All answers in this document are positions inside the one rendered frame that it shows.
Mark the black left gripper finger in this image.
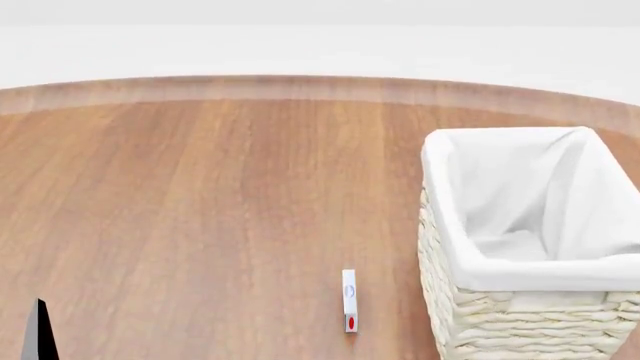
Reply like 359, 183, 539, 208
20, 297, 61, 360

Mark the cream woven wicker basket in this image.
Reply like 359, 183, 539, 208
416, 182, 640, 360

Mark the white fabric basket liner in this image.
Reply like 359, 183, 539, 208
420, 126, 640, 293

